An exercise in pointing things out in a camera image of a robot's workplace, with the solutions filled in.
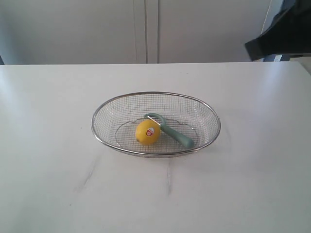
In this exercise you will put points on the teal handled vegetable peeler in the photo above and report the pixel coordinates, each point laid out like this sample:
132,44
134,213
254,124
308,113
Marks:
179,137

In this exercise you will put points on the metal wire mesh basket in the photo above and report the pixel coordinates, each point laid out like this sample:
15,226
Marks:
114,123

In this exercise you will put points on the yellow lemon with sticker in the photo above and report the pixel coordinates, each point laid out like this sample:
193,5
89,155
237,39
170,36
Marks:
147,132

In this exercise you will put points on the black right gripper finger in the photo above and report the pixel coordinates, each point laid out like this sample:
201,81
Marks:
290,34

